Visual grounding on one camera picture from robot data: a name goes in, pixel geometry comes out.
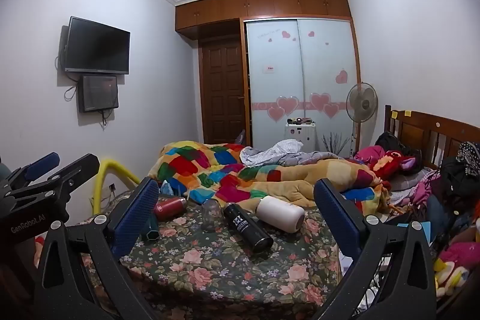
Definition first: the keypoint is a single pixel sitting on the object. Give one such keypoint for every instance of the black bag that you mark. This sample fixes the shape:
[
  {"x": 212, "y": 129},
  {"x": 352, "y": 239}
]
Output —
[{"x": 392, "y": 142}]

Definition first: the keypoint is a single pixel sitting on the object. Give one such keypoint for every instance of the small black wall monitor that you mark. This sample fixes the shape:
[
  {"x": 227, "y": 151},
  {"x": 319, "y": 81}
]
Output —
[{"x": 99, "y": 93}]

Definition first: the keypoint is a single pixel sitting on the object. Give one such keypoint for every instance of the brown wooden door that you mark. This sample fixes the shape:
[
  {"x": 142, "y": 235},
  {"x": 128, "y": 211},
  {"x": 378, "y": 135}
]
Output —
[{"x": 223, "y": 91}]

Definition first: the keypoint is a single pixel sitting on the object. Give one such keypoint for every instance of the black wall television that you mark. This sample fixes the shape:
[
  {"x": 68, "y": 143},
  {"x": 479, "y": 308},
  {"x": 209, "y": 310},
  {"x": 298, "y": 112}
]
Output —
[{"x": 97, "y": 46}]

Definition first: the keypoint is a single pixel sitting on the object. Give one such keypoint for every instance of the black clothing pile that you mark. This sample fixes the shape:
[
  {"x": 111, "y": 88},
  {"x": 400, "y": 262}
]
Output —
[{"x": 461, "y": 173}]

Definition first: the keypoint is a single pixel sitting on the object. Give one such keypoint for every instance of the colourful patchwork blanket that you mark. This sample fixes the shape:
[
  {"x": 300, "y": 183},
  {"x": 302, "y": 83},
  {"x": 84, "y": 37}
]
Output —
[{"x": 225, "y": 172}]

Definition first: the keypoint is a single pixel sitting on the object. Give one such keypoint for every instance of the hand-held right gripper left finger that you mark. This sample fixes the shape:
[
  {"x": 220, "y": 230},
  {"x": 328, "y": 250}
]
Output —
[{"x": 135, "y": 217}]

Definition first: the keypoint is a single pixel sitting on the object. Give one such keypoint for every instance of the yellow foam tube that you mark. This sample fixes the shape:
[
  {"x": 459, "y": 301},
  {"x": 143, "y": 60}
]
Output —
[{"x": 98, "y": 185}]

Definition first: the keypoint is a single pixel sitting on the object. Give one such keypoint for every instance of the dark green hexagonal cup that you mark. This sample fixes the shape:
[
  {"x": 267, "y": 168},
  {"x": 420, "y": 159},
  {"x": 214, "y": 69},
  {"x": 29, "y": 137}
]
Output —
[{"x": 152, "y": 230}]

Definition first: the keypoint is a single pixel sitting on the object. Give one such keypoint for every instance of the clear glass cup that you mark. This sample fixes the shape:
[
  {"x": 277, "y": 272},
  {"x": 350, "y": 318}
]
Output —
[{"x": 211, "y": 215}]

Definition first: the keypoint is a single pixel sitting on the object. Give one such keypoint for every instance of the standing fan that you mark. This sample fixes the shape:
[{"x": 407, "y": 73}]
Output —
[{"x": 362, "y": 102}]

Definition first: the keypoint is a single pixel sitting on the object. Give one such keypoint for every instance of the red plush toy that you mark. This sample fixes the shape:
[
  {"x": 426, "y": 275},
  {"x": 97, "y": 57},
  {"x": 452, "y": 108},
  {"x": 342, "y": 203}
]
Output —
[{"x": 393, "y": 162}]

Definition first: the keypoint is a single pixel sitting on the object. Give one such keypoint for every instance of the brown wooden headboard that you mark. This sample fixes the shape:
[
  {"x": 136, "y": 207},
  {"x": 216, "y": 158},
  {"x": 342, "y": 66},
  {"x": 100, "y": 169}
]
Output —
[{"x": 423, "y": 130}]

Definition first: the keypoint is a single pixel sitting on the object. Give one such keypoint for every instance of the red bottle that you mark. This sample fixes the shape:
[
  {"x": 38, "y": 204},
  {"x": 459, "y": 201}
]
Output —
[{"x": 169, "y": 208}]

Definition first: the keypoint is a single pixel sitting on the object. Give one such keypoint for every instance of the small blue white item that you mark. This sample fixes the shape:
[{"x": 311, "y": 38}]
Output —
[{"x": 167, "y": 188}]

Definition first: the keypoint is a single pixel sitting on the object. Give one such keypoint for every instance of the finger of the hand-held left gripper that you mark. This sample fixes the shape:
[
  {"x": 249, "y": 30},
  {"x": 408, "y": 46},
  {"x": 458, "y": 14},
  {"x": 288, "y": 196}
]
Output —
[
  {"x": 77, "y": 170},
  {"x": 42, "y": 163}
]

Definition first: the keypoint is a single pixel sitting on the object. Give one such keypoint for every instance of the floral bed sheet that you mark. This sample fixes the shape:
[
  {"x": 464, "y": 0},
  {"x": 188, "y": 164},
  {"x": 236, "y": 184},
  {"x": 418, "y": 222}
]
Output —
[{"x": 225, "y": 278}]

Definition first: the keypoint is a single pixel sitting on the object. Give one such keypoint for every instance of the pink plush toy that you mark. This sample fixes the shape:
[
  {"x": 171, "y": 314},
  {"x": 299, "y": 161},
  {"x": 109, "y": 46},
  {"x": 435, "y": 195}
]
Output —
[{"x": 463, "y": 252}]

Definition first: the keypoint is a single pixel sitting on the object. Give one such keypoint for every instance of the dry branch bundle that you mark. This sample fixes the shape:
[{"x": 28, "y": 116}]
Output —
[{"x": 335, "y": 145}]

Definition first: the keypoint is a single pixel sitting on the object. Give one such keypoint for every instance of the yellow plush toy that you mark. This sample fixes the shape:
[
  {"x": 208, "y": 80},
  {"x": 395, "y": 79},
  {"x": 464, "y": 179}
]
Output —
[{"x": 452, "y": 277}]

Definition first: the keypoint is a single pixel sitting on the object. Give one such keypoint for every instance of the pink cloth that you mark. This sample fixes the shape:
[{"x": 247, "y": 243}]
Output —
[{"x": 369, "y": 155}]

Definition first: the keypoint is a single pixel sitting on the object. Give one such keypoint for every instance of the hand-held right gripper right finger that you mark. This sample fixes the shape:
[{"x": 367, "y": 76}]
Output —
[{"x": 337, "y": 217}]

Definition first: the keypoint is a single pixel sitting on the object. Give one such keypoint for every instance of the wooden wardrobe with heart stickers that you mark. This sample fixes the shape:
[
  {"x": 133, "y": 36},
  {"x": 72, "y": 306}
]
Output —
[{"x": 300, "y": 61}]

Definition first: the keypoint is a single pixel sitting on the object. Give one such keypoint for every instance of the black cup with white label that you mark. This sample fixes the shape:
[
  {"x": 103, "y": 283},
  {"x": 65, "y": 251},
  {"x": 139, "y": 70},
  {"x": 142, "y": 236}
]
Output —
[{"x": 248, "y": 229}]

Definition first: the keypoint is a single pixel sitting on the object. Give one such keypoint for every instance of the grey white checked cloth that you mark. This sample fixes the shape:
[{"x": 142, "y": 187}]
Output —
[{"x": 279, "y": 153}]

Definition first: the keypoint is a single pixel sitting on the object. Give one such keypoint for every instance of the small white cabinet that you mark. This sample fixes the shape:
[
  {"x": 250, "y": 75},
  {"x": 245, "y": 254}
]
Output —
[{"x": 300, "y": 136}]

